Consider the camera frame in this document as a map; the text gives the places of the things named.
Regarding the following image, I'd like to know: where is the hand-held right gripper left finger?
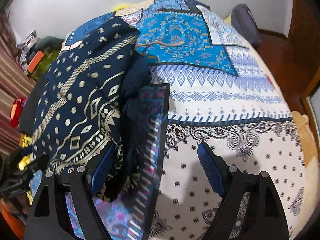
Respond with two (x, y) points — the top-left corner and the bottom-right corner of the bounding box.
(25, 142), (117, 240)

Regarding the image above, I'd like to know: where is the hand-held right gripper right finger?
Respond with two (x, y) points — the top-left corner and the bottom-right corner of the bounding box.
(197, 142), (290, 240)

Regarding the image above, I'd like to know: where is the navy patterned garment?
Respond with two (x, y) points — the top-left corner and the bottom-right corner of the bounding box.
(31, 17), (152, 203)

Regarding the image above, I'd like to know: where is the yellow cloth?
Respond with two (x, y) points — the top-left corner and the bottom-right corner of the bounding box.
(18, 134), (35, 170)

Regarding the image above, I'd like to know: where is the orange cloth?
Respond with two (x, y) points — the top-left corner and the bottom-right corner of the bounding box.
(0, 200), (29, 239)

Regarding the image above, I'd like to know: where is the red plastic object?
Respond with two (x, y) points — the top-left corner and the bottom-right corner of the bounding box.
(10, 98), (27, 128)

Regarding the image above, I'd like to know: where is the patchwork printed bedsheet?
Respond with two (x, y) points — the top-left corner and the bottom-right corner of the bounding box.
(27, 0), (309, 240)

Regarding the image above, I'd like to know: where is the black cloth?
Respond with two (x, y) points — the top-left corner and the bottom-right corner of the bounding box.
(19, 79), (49, 134)

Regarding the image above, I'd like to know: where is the beige blanket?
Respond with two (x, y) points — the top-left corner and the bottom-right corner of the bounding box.
(291, 110), (320, 173)

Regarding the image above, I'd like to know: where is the striped brown curtain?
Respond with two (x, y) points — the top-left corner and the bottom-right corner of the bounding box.
(0, 12), (37, 155)

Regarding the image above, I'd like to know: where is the orange box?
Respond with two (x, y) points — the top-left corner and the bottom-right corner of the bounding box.
(27, 50), (46, 73)

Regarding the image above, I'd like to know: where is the green bag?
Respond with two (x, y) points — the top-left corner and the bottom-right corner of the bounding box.
(35, 37), (66, 80)

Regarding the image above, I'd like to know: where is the grey backpack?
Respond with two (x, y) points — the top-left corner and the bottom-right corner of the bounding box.
(230, 4), (262, 47)

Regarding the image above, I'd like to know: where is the yellow object behind bed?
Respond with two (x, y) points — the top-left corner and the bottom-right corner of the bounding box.
(112, 3), (133, 12)

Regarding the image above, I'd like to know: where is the wooden door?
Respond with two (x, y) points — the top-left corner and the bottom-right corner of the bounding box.
(291, 0), (320, 100)

